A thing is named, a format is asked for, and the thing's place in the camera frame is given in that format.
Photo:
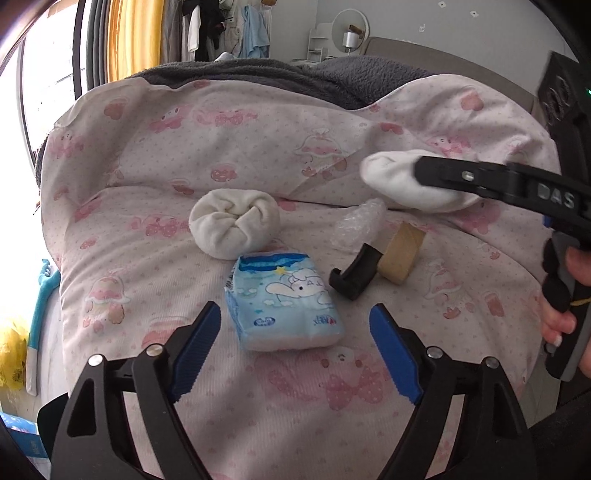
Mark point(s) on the grey fleece clothing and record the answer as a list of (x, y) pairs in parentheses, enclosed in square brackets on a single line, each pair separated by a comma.
[(563, 438)]

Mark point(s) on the pink printed blanket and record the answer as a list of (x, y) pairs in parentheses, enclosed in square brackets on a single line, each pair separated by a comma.
[(184, 152)]

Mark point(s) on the blue printed bag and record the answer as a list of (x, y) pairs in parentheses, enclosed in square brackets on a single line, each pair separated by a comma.
[(23, 438)]

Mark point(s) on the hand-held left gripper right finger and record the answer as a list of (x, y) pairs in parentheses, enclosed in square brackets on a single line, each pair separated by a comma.
[(399, 360)]

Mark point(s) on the blue tissue packet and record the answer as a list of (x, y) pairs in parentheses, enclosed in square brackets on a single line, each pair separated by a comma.
[(286, 300)]

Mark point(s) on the yellow curtain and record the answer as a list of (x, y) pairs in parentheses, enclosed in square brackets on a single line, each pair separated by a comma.
[(136, 37)]

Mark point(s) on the beige bed headboard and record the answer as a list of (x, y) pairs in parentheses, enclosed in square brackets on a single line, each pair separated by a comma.
[(415, 50)]

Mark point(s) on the black plastic clip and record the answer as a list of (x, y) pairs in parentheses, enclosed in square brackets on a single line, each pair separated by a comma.
[(355, 277)]

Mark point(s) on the round white sock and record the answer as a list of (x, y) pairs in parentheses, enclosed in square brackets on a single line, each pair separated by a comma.
[(235, 226)]

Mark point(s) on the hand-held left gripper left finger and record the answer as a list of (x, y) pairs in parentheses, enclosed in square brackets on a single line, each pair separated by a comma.
[(194, 355)]

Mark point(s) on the person's right hand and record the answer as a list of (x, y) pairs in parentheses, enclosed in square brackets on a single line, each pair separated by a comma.
[(558, 323)]

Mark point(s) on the white cylindrical lamp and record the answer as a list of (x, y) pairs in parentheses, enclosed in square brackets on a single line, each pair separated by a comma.
[(351, 41)]

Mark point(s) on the white shelf organizer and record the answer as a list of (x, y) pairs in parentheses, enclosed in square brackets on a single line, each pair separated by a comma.
[(318, 44)]

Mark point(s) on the tan tape roll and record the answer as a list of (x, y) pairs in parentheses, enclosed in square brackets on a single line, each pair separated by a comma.
[(401, 251)]

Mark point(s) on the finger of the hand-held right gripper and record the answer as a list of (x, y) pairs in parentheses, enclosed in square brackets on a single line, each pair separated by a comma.
[(461, 175)]

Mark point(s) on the round white mirror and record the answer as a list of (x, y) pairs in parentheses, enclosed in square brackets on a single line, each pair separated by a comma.
[(351, 21)]

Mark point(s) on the yellow plastic bag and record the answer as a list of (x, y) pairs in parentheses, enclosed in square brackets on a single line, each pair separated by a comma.
[(11, 360)]

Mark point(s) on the black framed window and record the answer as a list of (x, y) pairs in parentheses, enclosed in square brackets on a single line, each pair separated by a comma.
[(55, 46)]

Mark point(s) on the light blue shirt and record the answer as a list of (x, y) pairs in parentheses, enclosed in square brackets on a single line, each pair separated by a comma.
[(256, 34)]

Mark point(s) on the white hanging clothes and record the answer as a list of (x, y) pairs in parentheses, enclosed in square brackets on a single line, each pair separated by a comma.
[(233, 27)]

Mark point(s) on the clear plastic bag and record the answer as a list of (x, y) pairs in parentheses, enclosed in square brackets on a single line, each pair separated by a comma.
[(358, 226)]

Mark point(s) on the black jacket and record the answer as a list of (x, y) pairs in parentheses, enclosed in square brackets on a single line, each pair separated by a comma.
[(207, 32)]

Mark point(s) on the dark grey fleece blanket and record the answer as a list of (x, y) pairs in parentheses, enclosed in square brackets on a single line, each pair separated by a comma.
[(323, 78)]

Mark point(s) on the blue toy grabber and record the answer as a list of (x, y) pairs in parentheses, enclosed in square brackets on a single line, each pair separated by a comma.
[(37, 314)]

